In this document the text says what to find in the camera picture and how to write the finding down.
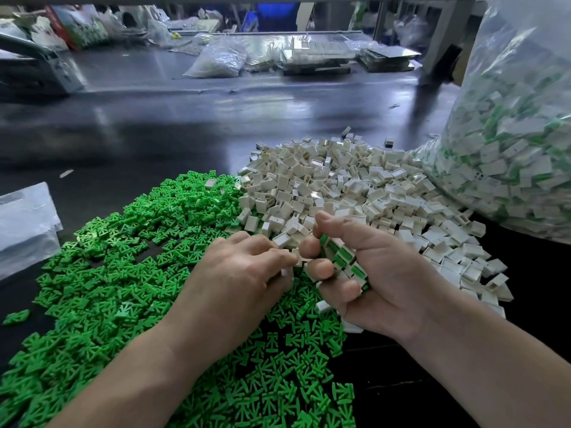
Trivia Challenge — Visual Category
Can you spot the person's left hand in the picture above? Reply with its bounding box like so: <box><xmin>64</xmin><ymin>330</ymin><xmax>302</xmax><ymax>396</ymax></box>
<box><xmin>161</xmin><ymin>231</ymin><xmax>299</xmax><ymax>371</ymax></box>

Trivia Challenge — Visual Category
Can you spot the person's right hand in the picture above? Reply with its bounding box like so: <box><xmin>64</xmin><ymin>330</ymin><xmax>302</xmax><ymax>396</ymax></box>
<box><xmin>299</xmin><ymin>210</ymin><xmax>451</xmax><ymax>344</ymax></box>

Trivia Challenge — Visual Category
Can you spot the green and white assembled part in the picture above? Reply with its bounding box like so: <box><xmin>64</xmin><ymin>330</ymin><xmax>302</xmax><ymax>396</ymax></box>
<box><xmin>320</xmin><ymin>234</ymin><xmax>356</xmax><ymax>268</ymax></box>
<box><xmin>349</xmin><ymin>263</ymin><xmax>371</xmax><ymax>291</ymax></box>

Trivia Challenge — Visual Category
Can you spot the pile of white plastic caps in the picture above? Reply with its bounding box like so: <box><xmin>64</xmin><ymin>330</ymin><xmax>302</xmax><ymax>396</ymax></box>
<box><xmin>236</xmin><ymin>131</ymin><xmax>514</xmax><ymax>333</ymax></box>

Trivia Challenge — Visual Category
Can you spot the pile of green plastic clips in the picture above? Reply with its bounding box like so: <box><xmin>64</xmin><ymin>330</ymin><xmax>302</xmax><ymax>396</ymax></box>
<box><xmin>0</xmin><ymin>170</ymin><xmax>356</xmax><ymax>428</ymax></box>

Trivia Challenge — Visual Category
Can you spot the clear plastic bag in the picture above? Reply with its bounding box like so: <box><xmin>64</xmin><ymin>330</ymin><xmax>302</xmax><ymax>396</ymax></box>
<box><xmin>418</xmin><ymin>0</ymin><xmax>571</xmax><ymax>244</ymax></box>

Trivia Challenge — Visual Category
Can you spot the person's right forearm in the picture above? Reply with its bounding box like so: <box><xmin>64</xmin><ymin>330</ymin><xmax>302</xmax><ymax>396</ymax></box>
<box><xmin>409</xmin><ymin>297</ymin><xmax>571</xmax><ymax>428</ymax></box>

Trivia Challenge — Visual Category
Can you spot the person's left forearm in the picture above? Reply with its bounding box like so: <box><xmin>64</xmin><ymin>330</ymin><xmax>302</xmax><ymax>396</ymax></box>
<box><xmin>49</xmin><ymin>334</ymin><xmax>206</xmax><ymax>428</ymax></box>

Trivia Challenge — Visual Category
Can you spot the small clear bag of parts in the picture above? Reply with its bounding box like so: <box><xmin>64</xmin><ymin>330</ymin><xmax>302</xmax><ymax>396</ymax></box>
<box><xmin>184</xmin><ymin>43</ymin><xmax>248</xmax><ymax>78</ymax></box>

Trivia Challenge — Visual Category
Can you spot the stack of clear flat bags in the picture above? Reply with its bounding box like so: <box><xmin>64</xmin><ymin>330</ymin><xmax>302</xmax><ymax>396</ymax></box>
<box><xmin>0</xmin><ymin>181</ymin><xmax>64</xmax><ymax>280</ymax></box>

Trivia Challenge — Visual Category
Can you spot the dark flat tray stack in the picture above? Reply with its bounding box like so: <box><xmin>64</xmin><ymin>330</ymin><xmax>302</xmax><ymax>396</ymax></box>
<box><xmin>360</xmin><ymin>44</ymin><xmax>422</xmax><ymax>73</ymax></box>

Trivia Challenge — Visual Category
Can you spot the blue crate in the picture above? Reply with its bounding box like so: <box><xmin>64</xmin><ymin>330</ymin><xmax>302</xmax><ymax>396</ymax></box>
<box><xmin>250</xmin><ymin>3</ymin><xmax>303</xmax><ymax>32</ymax></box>

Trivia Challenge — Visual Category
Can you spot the grey heat sealer machine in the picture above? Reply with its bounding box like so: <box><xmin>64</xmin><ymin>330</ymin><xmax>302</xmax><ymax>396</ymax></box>
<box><xmin>0</xmin><ymin>31</ymin><xmax>87</xmax><ymax>95</ymax></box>

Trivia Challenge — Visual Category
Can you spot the grey metal slanted post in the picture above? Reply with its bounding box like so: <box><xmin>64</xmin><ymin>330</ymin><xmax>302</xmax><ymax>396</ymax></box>
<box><xmin>419</xmin><ymin>0</ymin><xmax>478</xmax><ymax>84</ymax></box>

